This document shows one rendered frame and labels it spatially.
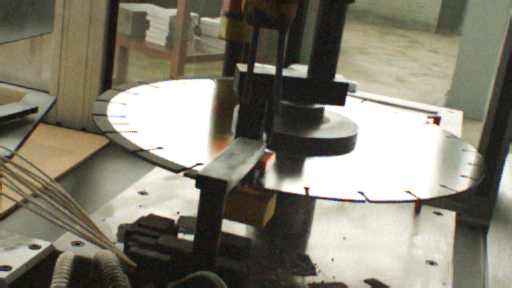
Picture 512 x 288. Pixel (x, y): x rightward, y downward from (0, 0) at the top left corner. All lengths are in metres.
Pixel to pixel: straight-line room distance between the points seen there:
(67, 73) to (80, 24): 0.08
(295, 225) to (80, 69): 0.65
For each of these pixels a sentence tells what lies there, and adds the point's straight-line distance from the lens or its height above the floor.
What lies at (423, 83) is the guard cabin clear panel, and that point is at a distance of 1.14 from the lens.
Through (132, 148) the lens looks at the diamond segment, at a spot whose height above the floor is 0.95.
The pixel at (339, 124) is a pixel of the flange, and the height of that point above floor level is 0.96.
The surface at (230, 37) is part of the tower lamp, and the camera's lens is 0.95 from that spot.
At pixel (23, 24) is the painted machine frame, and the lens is 0.63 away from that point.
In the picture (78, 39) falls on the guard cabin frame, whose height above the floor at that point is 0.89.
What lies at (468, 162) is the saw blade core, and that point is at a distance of 0.69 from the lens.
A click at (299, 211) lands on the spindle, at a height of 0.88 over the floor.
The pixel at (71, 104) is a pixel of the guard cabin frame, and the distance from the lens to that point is 1.28.
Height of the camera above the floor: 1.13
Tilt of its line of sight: 17 degrees down
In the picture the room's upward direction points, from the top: 8 degrees clockwise
